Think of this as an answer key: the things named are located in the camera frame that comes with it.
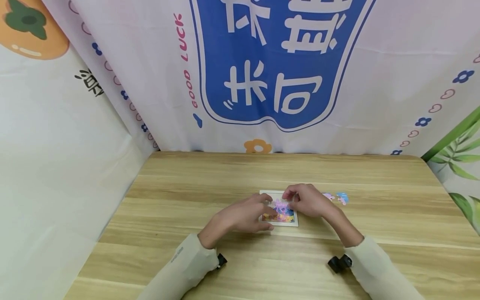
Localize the person's right hand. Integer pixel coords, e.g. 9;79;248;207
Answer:
282;183;340;220

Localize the person's left hand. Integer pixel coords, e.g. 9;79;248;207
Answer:
214;193;279;239

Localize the white framed jigsaw puzzle board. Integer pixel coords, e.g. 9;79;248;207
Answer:
259;190;300;228

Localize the person's left forearm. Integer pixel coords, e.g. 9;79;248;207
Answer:
137;217;230;300

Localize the person's right forearm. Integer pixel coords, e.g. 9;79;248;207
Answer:
325;207;425;300

